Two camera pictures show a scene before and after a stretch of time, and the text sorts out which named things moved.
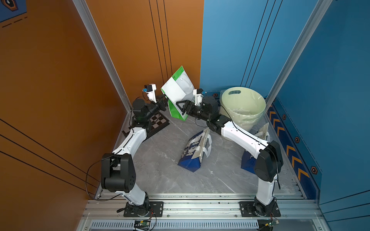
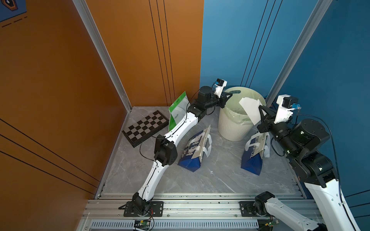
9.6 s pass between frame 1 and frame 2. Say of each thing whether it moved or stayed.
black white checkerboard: stayed
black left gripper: moved
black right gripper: moved
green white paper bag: moved
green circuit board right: stayed
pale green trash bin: stayed
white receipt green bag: moved
